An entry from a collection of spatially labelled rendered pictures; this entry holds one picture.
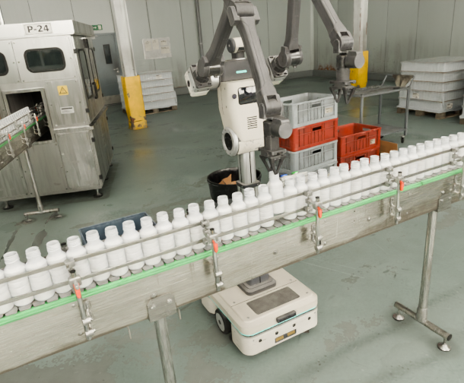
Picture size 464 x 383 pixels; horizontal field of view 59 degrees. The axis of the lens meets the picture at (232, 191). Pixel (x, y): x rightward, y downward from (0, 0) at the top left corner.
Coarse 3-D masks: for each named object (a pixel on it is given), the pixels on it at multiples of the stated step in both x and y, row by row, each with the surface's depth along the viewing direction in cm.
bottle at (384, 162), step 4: (380, 156) 182; (384, 156) 180; (388, 156) 180; (380, 160) 182; (384, 160) 181; (388, 160) 181; (380, 164) 181; (384, 164) 181; (388, 164) 180; (384, 172) 181; (384, 176) 182; (380, 180) 184; (384, 180) 183; (380, 188) 185; (384, 188) 184; (388, 188) 185
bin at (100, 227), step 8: (128, 216) 193; (136, 216) 195; (144, 216) 196; (96, 224) 186; (104, 224) 188; (112, 224) 190; (120, 224) 192; (136, 224) 196; (152, 224) 187; (80, 232) 180; (104, 232) 189; (120, 232) 193; (128, 328) 151
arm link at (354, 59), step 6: (336, 42) 170; (336, 48) 171; (348, 54) 169; (354, 54) 166; (360, 54) 166; (348, 60) 168; (354, 60) 165; (360, 60) 167; (348, 66) 170; (354, 66) 167; (360, 66) 168
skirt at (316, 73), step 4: (316, 72) 1584; (320, 72) 1565; (324, 72) 1546; (328, 72) 1528; (332, 72) 1507; (368, 72) 1359; (372, 72) 1346; (376, 72) 1333; (380, 72) 1318; (316, 76) 1587; (320, 76) 1569; (324, 76) 1551; (328, 76) 1533; (332, 76) 1511; (368, 76) 1362; (372, 76) 1348; (376, 76) 1334; (380, 76) 1318; (384, 76) 1305; (388, 76) 1292; (372, 80) 1349; (376, 80) 1336; (380, 80) 1321; (388, 80) 1295; (392, 80) 1280
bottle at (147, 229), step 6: (144, 222) 133; (150, 222) 134; (144, 228) 134; (150, 228) 135; (144, 234) 134; (150, 234) 134; (150, 240) 134; (156, 240) 136; (144, 246) 135; (150, 246) 135; (156, 246) 137; (144, 252) 137; (150, 252) 136; (156, 252) 137; (156, 258) 138; (150, 264) 138
